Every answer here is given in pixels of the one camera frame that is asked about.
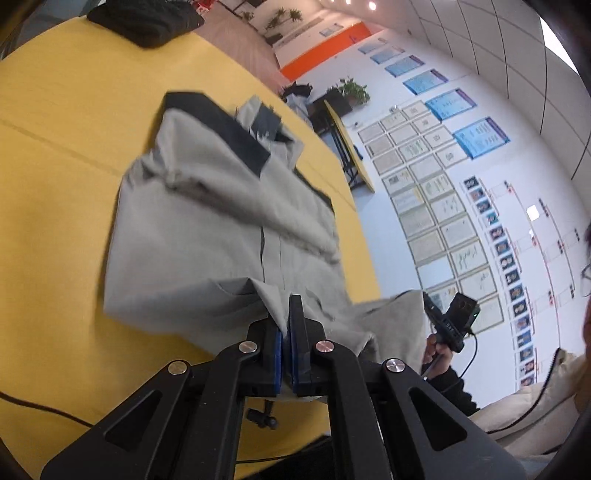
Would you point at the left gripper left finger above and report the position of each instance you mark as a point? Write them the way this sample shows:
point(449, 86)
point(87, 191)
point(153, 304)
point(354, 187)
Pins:
point(184, 422)

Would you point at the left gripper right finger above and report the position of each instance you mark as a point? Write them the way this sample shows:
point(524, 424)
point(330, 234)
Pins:
point(386, 422)

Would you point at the beige and black jacket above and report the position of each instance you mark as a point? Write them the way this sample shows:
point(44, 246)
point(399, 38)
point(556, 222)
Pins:
point(216, 227)

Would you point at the black sleeved right forearm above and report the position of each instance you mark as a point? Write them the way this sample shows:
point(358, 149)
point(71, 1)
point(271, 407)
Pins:
point(451, 386)

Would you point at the person's right hand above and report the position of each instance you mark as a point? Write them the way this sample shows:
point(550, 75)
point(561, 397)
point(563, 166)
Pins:
point(437, 358)

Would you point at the yellow side table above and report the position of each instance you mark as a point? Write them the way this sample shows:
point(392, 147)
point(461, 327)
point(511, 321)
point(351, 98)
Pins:
point(352, 164)

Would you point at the potted plant on cabinet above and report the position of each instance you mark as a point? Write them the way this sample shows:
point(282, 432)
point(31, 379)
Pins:
point(354, 93)

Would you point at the black backpack on floor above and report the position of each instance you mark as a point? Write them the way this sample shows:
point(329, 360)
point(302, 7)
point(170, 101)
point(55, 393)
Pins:
point(296, 90)

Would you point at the tall potted plant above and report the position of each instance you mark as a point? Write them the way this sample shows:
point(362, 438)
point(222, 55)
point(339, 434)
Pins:
point(280, 17)

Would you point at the black folded garment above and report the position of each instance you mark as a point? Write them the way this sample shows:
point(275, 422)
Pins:
point(147, 23)

